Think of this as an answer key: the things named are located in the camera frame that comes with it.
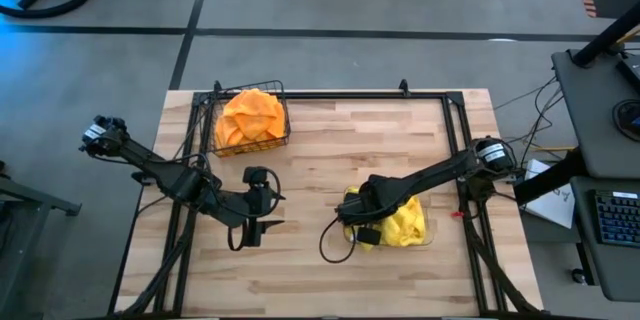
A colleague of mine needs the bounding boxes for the yellow cloths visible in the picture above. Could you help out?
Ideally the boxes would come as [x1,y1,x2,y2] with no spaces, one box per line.
[369,194,427,253]

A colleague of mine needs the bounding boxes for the grey metal stand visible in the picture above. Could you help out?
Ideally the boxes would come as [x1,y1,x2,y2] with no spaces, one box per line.
[0,159,82,320]

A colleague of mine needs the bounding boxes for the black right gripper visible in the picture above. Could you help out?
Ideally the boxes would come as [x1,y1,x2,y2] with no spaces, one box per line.
[336,186,389,247]

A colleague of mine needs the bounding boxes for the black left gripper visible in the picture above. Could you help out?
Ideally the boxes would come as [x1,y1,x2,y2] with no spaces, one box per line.
[242,165,287,249]

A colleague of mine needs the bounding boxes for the black desk support beam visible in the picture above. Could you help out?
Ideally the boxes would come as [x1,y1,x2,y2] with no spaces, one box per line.
[513,147,589,206]

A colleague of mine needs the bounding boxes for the black floor cable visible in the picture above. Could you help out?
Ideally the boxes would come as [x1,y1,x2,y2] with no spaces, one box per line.
[519,84,565,169]
[493,77,557,111]

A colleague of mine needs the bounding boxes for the white paper sheet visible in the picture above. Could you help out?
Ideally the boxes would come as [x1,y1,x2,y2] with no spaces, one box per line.
[522,158,576,230]

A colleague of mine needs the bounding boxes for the black wire basket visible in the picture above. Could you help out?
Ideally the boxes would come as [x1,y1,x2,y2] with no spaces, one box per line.
[207,79,292,158]

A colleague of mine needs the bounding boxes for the round black desk object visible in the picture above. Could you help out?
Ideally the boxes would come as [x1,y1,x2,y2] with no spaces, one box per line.
[611,98,640,144]

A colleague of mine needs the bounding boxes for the black slanted pole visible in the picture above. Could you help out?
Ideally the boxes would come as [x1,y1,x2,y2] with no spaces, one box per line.
[571,2,640,68]

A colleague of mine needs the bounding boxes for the dark grey desk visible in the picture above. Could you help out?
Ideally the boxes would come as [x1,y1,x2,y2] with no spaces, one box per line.
[569,177,640,304]
[551,51,640,180]

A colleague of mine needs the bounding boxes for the black backlit keyboard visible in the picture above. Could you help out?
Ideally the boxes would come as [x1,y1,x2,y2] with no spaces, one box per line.
[593,189,640,249]

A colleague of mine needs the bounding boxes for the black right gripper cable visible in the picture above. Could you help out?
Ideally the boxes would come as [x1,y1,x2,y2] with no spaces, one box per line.
[318,216,359,265]

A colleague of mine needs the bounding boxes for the orange microfiber towel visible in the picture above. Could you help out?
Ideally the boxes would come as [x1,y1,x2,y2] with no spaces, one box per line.
[214,114,241,150]
[222,88,287,144]
[264,117,287,147]

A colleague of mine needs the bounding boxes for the black flat device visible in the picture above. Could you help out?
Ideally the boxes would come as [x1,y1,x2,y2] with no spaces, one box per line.
[613,48,640,92]

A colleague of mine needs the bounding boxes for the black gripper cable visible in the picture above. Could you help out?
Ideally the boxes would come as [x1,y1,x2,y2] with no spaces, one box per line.
[318,216,359,265]
[227,223,251,253]

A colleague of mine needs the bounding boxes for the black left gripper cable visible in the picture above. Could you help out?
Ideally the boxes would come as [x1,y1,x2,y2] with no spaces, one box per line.
[227,223,251,253]

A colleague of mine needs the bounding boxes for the black metal table frame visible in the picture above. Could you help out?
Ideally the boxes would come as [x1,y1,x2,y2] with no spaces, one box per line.
[107,78,544,319]

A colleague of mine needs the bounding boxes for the clear plastic bin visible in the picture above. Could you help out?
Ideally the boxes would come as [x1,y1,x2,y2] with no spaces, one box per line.
[342,189,435,249]

